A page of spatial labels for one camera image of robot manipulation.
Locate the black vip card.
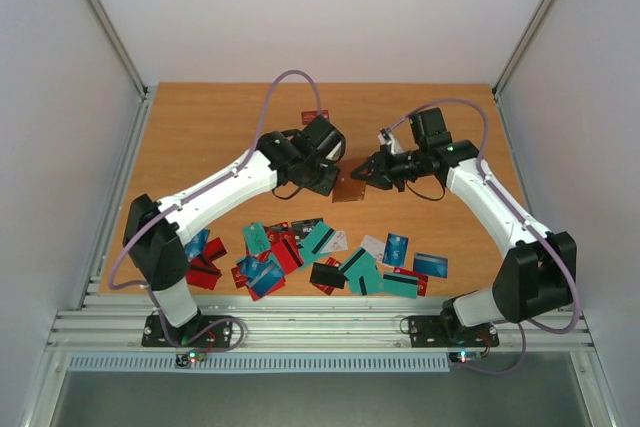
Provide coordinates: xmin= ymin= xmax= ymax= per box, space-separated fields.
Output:
xmin=291 ymin=218 xmax=323 ymax=242

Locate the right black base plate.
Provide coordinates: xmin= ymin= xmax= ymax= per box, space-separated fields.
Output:
xmin=408 ymin=315 xmax=500 ymax=349

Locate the red card bottom right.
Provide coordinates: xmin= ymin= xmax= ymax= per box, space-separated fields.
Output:
xmin=393 ymin=268 xmax=429 ymax=297

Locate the white card right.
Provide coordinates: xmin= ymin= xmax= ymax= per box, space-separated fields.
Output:
xmin=360 ymin=235 xmax=386 ymax=262

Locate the blue card lower pile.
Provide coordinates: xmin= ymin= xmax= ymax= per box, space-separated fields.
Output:
xmin=246 ymin=260 xmax=286 ymax=301

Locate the red card upper left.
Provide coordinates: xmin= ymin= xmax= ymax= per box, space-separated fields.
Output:
xmin=199 ymin=238 xmax=227 ymax=263

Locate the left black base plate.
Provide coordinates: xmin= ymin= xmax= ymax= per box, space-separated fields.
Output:
xmin=141 ymin=314 xmax=233 ymax=349

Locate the blue card far left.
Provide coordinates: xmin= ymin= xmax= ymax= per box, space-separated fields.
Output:
xmin=184 ymin=229 xmax=210 ymax=261

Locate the black card bottom centre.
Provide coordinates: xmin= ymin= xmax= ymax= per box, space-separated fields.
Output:
xmin=310 ymin=263 xmax=346 ymax=289

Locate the red card black stripe centre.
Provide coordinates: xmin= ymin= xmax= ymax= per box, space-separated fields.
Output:
xmin=271 ymin=238 xmax=304 ymax=275

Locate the teal card black stripe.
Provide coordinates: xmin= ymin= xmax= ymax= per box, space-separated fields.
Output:
xmin=339 ymin=247 xmax=382 ymax=296
xmin=299 ymin=222 xmax=335 ymax=266

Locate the blue card far right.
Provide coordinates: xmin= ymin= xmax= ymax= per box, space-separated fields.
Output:
xmin=413 ymin=252 xmax=448 ymax=279

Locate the white card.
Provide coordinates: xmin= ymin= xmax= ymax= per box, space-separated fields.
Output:
xmin=360 ymin=235 xmax=386 ymax=262
xmin=322 ymin=231 xmax=348 ymax=253

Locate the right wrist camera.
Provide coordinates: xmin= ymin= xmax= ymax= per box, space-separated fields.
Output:
xmin=378 ymin=128 xmax=403 ymax=155

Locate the red card black stripe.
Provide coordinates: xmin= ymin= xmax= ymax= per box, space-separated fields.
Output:
xmin=271 ymin=238 xmax=304 ymax=275
xmin=186 ymin=255 xmax=221 ymax=290

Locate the lone red card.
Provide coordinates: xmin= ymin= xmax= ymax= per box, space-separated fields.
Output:
xmin=301 ymin=110 xmax=329 ymax=125

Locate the brown leather card holder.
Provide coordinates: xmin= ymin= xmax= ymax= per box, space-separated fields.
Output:
xmin=332 ymin=157 xmax=366 ymax=203

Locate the teal card bottom right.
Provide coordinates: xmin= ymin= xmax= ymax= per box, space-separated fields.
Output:
xmin=381 ymin=273 xmax=419 ymax=299

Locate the teal card black stripe right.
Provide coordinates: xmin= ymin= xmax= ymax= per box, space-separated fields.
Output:
xmin=339 ymin=247 xmax=382 ymax=296

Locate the teal card upper left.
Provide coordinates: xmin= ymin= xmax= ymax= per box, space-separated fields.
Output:
xmin=242 ymin=222 xmax=271 ymax=256

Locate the red card black stripe left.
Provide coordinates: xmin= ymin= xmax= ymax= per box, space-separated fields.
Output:
xmin=186 ymin=255 xmax=221 ymax=290

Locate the white card centre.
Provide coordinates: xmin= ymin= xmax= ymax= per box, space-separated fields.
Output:
xmin=322 ymin=231 xmax=348 ymax=253

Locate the teal card black stripe centre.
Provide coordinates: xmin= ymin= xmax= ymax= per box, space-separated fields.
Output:
xmin=299 ymin=222 xmax=335 ymax=266

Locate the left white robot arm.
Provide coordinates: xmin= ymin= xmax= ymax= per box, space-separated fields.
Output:
xmin=122 ymin=116 xmax=346 ymax=347

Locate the slotted grey cable duct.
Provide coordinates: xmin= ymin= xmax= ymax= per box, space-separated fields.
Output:
xmin=67 ymin=352 xmax=450 ymax=374

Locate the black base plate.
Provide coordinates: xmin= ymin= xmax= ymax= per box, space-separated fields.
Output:
xmin=408 ymin=315 xmax=500 ymax=349
xmin=141 ymin=314 xmax=233 ymax=349

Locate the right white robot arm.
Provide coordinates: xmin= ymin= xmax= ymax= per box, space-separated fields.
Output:
xmin=350 ymin=100 xmax=582 ymax=345

